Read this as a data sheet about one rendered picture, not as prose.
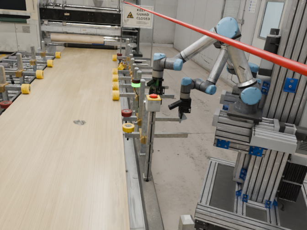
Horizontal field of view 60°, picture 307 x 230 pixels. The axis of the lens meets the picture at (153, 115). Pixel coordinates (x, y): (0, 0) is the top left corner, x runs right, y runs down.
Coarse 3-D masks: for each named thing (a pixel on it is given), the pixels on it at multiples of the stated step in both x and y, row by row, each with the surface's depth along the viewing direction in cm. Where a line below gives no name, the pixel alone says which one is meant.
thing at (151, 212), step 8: (128, 88) 315; (128, 104) 273; (136, 128) 218; (136, 144) 194; (136, 152) 185; (136, 160) 183; (144, 160) 176; (152, 176) 161; (144, 184) 153; (152, 184) 153; (144, 192) 147; (152, 192) 147; (144, 200) 141; (152, 200) 141; (144, 208) 136; (152, 208) 136; (144, 216) 136; (152, 216) 131; (160, 216) 131; (152, 224) 126; (160, 224) 127
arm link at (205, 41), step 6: (234, 18) 158; (216, 30) 164; (204, 36) 170; (198, 42) 171; (204, 42) 169; (210, 42) 168; (186, 48) 176; (192, 48) 173; (198, 48) 171; (204, 48) 172; (180, 54) 177; (186, 54) 175; (192, 54) 174; (186, 60) 178
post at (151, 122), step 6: (150, 120) 141; (150, 126) 142; (150, 132) 144; (150, 138) 145; (150, 144) 146; (150, 150) 149; (150, 156) 150; (150, 162) 152; (144, 168) 156; (150, 168) 154; (144, 174) 155; (150, 174) 155; (144, 180) 156; (150, 180) 156
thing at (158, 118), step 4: (132, 116) 201; (136, 116) 201; (156, 116) 204; (160, 116) 205; (164, 116) 206; (168, 116) 206; (172, 116) 207; (176, 116) 207; (124, 120) 199; (128, 120) 200; (132, 120) 200; (136, 120) 201; (156, 120) 203; (160, 120) 204; (164, 120) 204; (168, 120) 205; (172, 120) 205; (176, 120) 206
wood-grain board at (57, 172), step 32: (64, 64) 315; (96, 64) 328; (32, 96) 212; (64, 96) 218; (96, 96) 223; (0, 128) 160; (32, 128) 163; (64, 128) 166; (96, 128) 169; (0, 160) 130; (32, 160) 132; (64, 160) 134; (96, 160) 137; (0, 192) 110; (32, 192) 111; (64, 192) 113; (96, 192) 114; (0, 224) 95; (32, 224) 96; (64, 224) 97; (96, 224) 98; (128, 224) 99
